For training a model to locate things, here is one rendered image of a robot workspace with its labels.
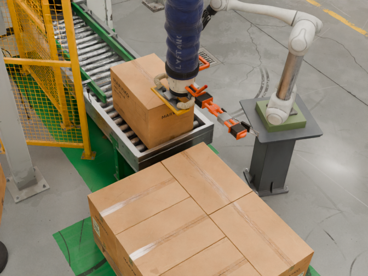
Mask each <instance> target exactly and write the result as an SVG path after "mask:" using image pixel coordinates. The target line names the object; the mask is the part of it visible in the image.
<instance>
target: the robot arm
mask: <svg viewBox="0 0 368 276"><path fill-rule="evenodd" d="M231 9H233V10H238V11H241V12H247V13H254V14H261V15H268V16H272V17H275V18H277V19H279V20H281V21H283V22H285V23H287V24H288V25H290V26H292V27H293V29H292V31H291V34H290V37H289V43H288V50H289V53H288V55H287V59H286V63H285V66H284V69H283V72H282V75H281V79H280V80H279V81H278V82H277V84H276V85H275V88H274V92H273V94H272V96H271V98H270V101H269V103H267V104H266V107H267V109H266V118H267V120H268V121H269V122H270V123H271V124H273V125H280V124H282V123H284V122H285V121H286V120H287V118H288V116H292V115H297V114H298V112H297V111H296V110H295V109H294V108H293V105H294V102H295V98H296V92H297V88H296V84H295V82H296V79H297V76H298V73H299V70H300V67H301V64H302V61H303V58H304V55H305V54H306V53H308V51H309V49H310V47H311V44H312V42H313V38H314V35H315V34H318V33H319V32H320V31H321V29H322V26H323V23H322V22H321V21H320V20H319V19H318V18H316V17H315V16H312V15H310V14H307V13H304V12H301V11H296V10H289V9H283V8H278V7H273V6H268V5H259V4H250V3H243V2H240V1H238V0H210V4H209V5H208V6H207V8H206V9H205V10H204V11H203V15H202V18H203V21H202V23H203V29H204V28H205V26H206V25H207V23H208V22H209V21H210V19H211V18H210V17H211V15H215V14H216V13H217V12H219V11H220V10H224V11H229V10H231ZM203 29H202V30H203Z"/></svg>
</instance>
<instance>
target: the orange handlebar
mask: <svg viewBox="0 0 368 276"><path fill-rule="evenodd" d="M199 60H200V61H201V62H202V63H203V64H204V65H203V66H200V67H199V71H201V70H204V69H206V68H208V67H209V66H210V64H209V63H208V62H207V61H206V60H205V59H203V58H202V57H201V56H200V55H199ZM190 86H191V87H192V88H193V89H194V90H195V91H197V90H198V89H197V88H196V87H195V86H194V85H193V84H191V85H190ZM185 89H186V90H187V91H188V92H190V93H191V94H192V95H193V96H194V97H195V95H196V93H194V92H193V91H192V90H191V89H190V88H189V87H188V86H186V87H185ZM209 104H210V105H211V106H209V105H208V104H207V103H205V104H204V106H205V107H206V108H207V109H208V111H209V112H210V113H211V114H214V115H215V116H216V117H217V115H219V114H218V112H219V113H220V114H221V113H223V111H222V110H221V109H220V107H219V106H218V105H217V104H214V103H213V102H212V101H210V102H209ZM229 122H230V123H232V124H235V123H236V122H235V121H234V120H232V119H230V120H229ZM224 124H225V125H226V126H227V127H228V128H229V126H231V125H230V124H229V123H228V122H227V121H225V122H224ZM245 136H246V133H243V134H241V135H240V136H239V137H245Z"/></svg>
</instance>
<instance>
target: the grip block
mask: <svg viewBox="0 0 368 276"><path fill-rule="evenodd" d="M210 101H212V102H213V97H212V96H211V95H210V94H209V93H208V92H206V91H204V92H202V93H199V94H197V95H195V101H194V103H195V104H196V105H198V106H199V107H200V108H202V109H204V108H205V106H204V104H205V103H207V104H208V105H209V106H210V104H209V102H210Z"/></svg>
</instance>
